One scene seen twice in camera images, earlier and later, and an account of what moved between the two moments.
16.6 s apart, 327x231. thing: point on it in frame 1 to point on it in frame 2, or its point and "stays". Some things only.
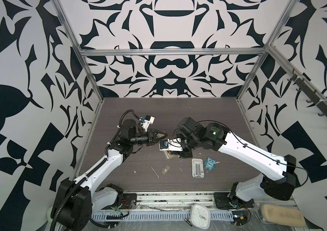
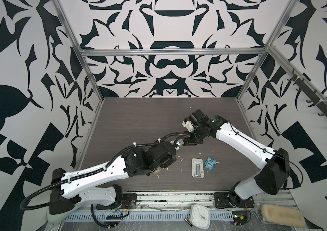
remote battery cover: x=166 y=170 to x=157 y=171
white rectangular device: x=197 y=167 stays
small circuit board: x=240 y=217 stays
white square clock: x=200 y=216 stays
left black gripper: x=151 y=135 to x=169 y=161
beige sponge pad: x=282 y=215 stays
